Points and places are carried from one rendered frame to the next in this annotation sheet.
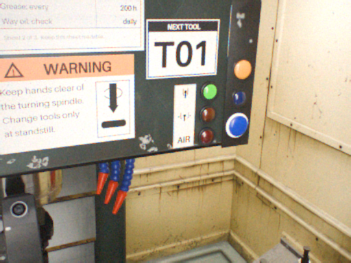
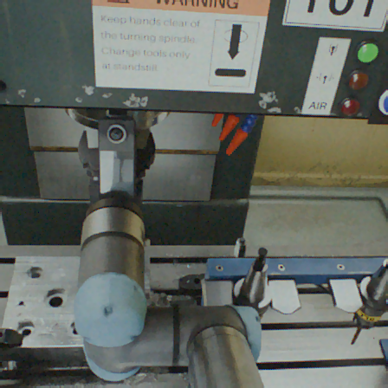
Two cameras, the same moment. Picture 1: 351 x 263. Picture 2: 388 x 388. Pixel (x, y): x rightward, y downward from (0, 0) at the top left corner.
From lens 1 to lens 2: 13 cm
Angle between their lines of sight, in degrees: 27
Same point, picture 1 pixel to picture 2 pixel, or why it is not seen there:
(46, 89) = (153, 21)
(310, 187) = not seen: outside the picture
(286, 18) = not seen: outside the picture
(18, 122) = (118, 54)
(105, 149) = (215, 100)
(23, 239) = (117, 167)
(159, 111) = (292, 67)
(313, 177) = not seen: outside the picture
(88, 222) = (213, 132)
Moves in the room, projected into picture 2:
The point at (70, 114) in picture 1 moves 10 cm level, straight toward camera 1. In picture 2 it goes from (179, 54) to (164, 113)
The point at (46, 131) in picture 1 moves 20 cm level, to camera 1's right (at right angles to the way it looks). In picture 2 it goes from (149, 69) to (353, 129)
